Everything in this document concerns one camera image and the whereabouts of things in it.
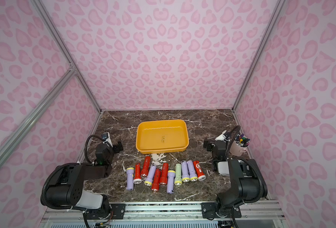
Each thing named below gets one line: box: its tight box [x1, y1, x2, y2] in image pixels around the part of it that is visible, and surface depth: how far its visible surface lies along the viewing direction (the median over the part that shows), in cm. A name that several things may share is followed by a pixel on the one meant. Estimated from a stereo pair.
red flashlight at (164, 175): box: [159, 162, 168, 185], surface depth 84 cm
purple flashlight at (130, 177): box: [126, 167, 135, 190], surface depth 84 cm
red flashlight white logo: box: [192, 160, 207, 182], surface depth 86 cm
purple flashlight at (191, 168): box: [186, 160, 198, 182], surface depth 86 cm
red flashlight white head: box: [133, 162, 142, 185], surface depth 85 cm
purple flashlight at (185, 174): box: [180, 160, 191, 183], surface depth 86 cm
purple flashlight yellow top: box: [166, 170, 176, 194], surface depth 82 cm
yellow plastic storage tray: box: [135, 119, 190, 154], surface depth 103 cm
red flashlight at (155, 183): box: [151, 168, 161, 192], surface depth 82 cm
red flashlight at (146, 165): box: [140, 155, 151, 177], surface depth 88 cm
